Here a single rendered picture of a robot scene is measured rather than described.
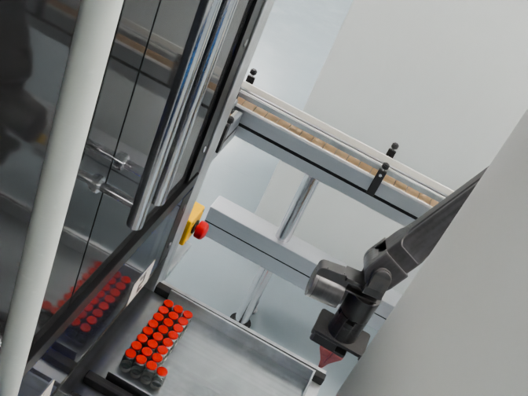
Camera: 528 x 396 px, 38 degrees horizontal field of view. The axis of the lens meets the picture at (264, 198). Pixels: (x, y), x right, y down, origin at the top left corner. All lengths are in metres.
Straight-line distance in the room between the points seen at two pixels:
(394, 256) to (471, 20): 1.44
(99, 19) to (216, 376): 1.12
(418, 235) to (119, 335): 0.62
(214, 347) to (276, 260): 0.92
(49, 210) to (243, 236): 1.90
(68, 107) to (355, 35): 2.22
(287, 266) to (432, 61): 0.85
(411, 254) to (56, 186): 0.83
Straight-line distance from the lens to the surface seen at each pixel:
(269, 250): 2.45
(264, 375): 1.58
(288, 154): 2.23
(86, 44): 0.51
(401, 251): 1.30
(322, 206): 3.02
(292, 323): 3.02
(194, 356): 1.55
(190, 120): 0.89
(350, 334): 1.39
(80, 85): 0.52
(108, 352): 1.51
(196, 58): 0.78
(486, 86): 2.69
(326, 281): 1.33
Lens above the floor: 2.03
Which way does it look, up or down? 35 degrees down
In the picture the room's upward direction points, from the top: 25 degrees clockwise
